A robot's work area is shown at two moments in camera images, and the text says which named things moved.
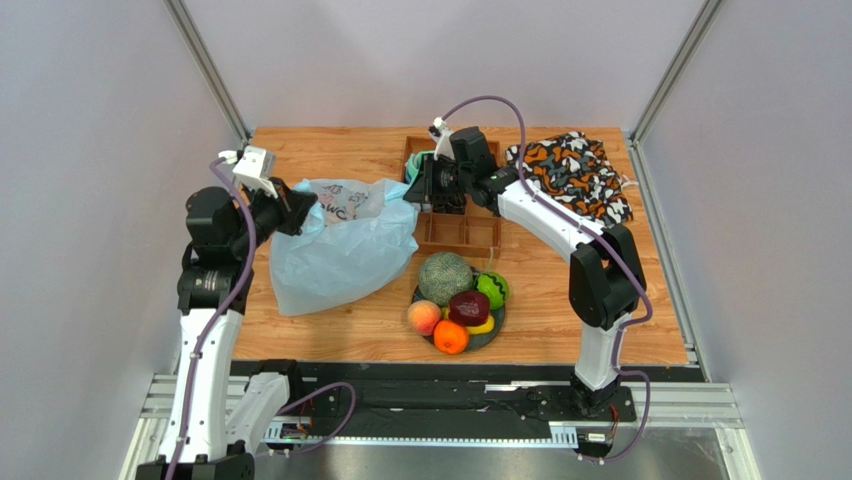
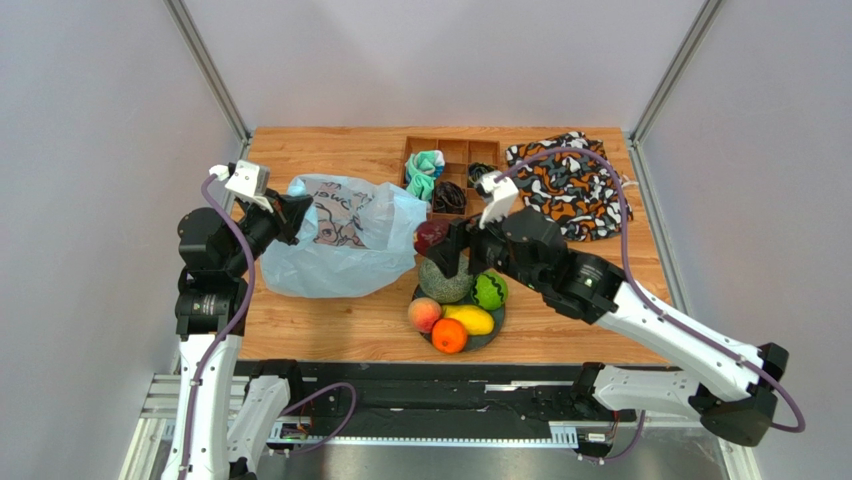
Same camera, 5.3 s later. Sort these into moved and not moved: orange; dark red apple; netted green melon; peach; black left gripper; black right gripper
Moved: black right gripper; dark red apple
Not moved: black left gripper; netted green melon; peach; orange
